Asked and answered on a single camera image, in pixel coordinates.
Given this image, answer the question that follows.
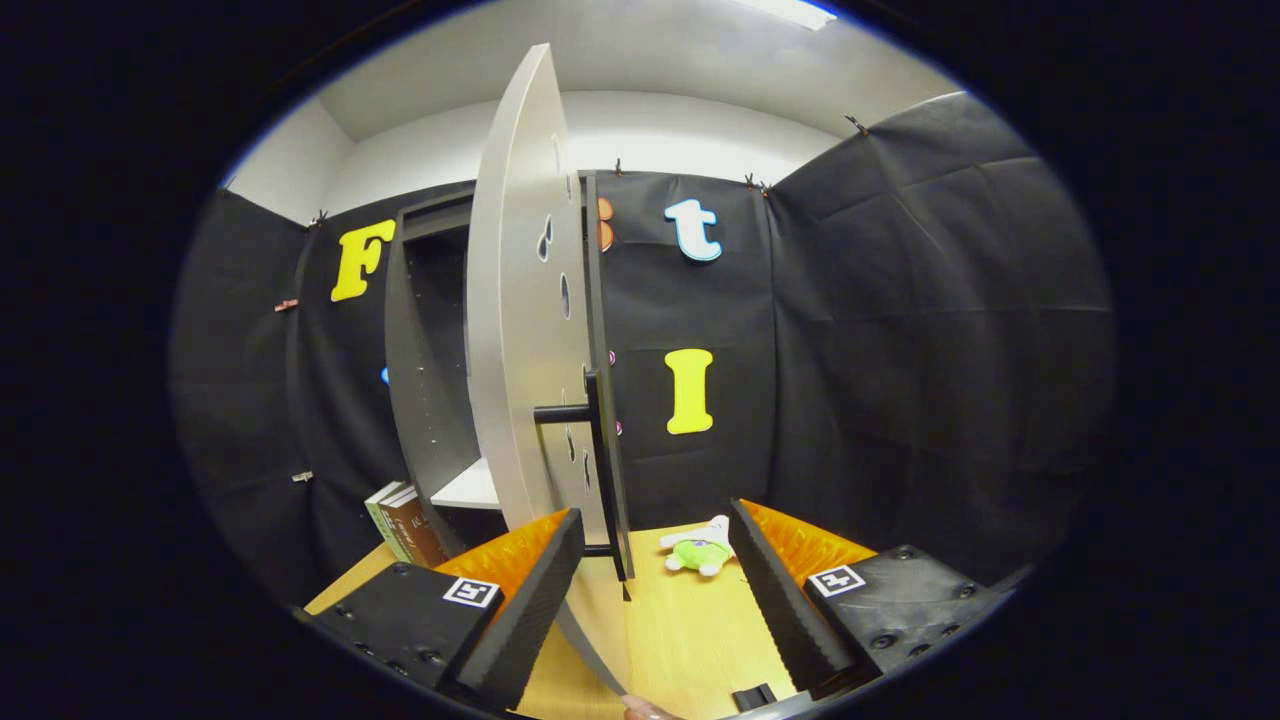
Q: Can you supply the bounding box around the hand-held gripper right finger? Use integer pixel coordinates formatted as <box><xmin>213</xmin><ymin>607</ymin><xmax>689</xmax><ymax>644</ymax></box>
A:
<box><xmin>728</xmin><ymin>497</ymin><xmax>1006</xmax><ymax>701</ymax></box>

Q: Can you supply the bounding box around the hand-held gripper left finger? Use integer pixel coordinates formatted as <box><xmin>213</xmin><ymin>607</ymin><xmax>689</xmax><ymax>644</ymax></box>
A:
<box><xmin>298</xmin><ymin>507</ymin><xmax>586</xmax><ymax>713</ymax></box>

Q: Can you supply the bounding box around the black door handle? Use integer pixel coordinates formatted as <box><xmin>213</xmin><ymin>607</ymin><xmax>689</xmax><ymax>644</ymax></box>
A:
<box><xmin>533</xmin><ymin>368</ymin><xmax>636</xmax><ymax>583</ymax></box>

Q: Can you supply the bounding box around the beige cabinet door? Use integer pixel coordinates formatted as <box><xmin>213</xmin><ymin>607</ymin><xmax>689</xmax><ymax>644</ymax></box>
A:
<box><xmin>465</xmin><ymin>42</ymin><xmax>641</xmax><ymax>696</ymax></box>

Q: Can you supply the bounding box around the pink and green plush toy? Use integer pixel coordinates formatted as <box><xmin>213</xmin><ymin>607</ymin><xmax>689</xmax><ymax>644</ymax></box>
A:
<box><xmin>658</xmin><ymin>515</ymin><xmax>739</xmax><ymax>578</ymax></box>

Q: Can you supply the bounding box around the brown book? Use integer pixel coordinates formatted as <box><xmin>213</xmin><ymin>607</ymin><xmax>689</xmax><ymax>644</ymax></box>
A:
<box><xmin>380</xmin><ymin>487</ymin><xmax>449</xmax><ymax>569</ymax></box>

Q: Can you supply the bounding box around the white cabinet shelf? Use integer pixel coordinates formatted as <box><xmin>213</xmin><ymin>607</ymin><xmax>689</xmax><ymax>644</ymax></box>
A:
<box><xmin>432</xmin><ymin>458</ymin><xmax>501</xmax><ymax>511</ymax></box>

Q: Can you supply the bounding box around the dark grey cabinet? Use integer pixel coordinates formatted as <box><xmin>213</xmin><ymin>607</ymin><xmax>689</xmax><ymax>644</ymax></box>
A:
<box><xmin>385</xmin><ymin>190</ymin><xmax>501</xmax><ymax>561</ymax></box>

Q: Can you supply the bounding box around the black backdrop cloth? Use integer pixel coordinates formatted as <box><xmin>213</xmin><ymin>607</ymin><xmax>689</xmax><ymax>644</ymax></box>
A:
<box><xmin>170</xmin><ymin>92</ymin><xmax>1116</xmax><ymax>611</ymax></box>

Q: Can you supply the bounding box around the ceiling light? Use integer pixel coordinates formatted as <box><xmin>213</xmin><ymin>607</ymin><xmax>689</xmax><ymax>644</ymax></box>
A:
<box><xmin>735</xmin><ymin>0</ymin><xmax>839</xmax><ymax>31</ymax></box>

